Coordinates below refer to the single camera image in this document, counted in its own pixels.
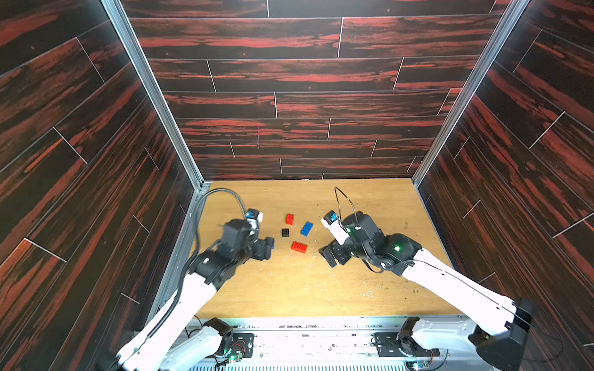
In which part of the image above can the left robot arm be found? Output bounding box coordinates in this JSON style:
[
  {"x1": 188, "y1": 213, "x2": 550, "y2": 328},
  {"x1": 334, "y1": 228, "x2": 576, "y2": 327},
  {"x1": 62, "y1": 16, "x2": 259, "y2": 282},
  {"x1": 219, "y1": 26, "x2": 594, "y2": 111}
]
[{"x1": 111, "y1": 209, "x2": 275, "y2": 370}]

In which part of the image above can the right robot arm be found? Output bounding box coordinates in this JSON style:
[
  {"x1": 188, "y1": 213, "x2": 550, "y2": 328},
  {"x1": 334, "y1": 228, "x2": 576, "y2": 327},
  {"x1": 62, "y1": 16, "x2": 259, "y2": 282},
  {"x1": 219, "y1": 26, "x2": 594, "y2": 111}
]
[{"x1": 319, "y1": 211, "x2": 535, "y2": 370}]

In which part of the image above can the red long lego centre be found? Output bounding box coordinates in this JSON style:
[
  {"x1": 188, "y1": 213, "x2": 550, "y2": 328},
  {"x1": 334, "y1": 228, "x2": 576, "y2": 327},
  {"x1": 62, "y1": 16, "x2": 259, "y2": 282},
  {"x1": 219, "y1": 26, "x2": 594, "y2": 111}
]
[{"x1": 291, "y1": 241, "x2": 308, "y2": 254}]

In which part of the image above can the blue long lego far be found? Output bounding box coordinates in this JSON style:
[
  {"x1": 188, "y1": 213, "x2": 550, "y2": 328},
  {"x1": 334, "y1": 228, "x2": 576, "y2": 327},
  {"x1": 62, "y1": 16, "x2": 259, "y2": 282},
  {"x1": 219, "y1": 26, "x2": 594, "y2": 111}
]
[{"x1": 300, "y1": 222, "x2": 313, "y2": 237}]

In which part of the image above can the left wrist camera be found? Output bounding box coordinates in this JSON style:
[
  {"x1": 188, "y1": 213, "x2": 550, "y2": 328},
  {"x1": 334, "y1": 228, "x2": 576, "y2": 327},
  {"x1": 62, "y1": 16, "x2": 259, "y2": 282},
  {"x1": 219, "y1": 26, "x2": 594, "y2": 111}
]
[{"x1": 245, "y1": 208, "x2": 264, "y2": 235}]

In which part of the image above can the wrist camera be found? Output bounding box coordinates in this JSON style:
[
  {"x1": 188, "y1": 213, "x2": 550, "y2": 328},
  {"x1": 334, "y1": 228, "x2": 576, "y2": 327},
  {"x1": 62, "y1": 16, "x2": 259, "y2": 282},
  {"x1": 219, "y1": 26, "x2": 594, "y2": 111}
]
[
  {"x1": 321, "y1": 210, "x2": 350, "y2": 246},
  {"x1": 245, "y1": 208, "x2": 264, "y2": 235}
]

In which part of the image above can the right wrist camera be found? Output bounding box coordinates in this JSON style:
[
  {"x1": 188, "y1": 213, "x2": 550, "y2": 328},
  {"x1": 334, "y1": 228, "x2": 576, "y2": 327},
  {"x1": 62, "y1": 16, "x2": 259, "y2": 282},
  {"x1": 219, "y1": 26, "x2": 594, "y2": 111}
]
[{"x1": 321, "y1": 210, "x2": 350, "y2": 246}]

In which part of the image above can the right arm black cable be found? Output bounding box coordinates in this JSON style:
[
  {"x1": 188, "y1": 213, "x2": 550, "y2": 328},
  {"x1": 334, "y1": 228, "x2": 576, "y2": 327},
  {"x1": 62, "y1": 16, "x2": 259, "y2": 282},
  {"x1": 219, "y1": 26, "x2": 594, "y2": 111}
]
[{"x1": 333, "y1": 186, "x2": 565, "y2": 371}]

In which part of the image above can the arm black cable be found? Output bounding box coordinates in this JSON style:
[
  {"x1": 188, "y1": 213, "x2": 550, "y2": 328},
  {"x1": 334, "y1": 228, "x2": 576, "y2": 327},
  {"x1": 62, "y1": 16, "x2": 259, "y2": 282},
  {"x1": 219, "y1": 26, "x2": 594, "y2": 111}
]
[
  {"x1": 333, "y1": 186, "x2": 565, "y2": 371},
  {"x1": 138, "y1": 187, "x2": 248, "y2": 363}
]

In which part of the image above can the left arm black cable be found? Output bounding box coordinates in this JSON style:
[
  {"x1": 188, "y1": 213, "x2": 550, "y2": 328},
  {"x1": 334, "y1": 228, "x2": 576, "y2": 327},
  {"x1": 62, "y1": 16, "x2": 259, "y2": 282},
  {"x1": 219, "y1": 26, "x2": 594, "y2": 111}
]
[{"x1": 138, "y1": 187, "x2": 248, "y2": 363}]

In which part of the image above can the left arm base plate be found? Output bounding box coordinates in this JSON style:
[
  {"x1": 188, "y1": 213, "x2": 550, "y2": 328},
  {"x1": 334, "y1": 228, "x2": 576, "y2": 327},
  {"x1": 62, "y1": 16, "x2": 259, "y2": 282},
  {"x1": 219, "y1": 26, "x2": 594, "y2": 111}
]
[{"x1": 216, "y1": 332, "x2": 255, "y2": 362}]

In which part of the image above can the aluminium front rail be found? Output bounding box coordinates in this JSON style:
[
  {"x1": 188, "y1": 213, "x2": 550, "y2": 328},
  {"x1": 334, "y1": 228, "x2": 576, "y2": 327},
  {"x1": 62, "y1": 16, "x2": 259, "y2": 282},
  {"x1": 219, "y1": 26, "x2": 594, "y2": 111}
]
[{"x1": 175, "y1": 315, "x2": 499, "y2": 370}]

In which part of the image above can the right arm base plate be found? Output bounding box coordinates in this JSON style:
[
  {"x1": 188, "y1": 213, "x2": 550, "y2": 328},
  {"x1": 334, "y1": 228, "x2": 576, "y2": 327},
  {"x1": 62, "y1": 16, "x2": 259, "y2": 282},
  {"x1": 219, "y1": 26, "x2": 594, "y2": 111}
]
[{"x1": 371, "y1": 332, "x2": 440, "y2": 358}]

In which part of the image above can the left aluminium corner post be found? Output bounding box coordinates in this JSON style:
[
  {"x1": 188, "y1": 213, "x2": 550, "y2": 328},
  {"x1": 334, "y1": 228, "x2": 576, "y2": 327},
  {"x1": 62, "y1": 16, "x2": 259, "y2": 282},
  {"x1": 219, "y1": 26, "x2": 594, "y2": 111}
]
[{"x1": 101, "y1": 0, "x2": 207, "y2": 192}]

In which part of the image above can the aluminium corner post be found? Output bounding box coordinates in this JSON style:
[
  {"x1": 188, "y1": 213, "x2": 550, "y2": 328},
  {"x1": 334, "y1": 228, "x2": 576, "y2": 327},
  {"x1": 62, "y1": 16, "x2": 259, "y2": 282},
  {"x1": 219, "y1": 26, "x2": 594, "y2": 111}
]
[
  {"x1": 101, "y1": 0, "x2": 207, "y2": 192},
  {"x1": 412, "y1": 0, "x2": 530, "y2": 190}
]

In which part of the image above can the right aluminium corner post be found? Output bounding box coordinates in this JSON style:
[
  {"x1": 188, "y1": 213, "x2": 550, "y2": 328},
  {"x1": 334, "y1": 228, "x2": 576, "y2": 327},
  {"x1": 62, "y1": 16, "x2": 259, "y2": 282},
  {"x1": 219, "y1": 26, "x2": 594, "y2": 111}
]
[{"x1": 412, "y1": 0, "x2": 530, "y2": 190}]

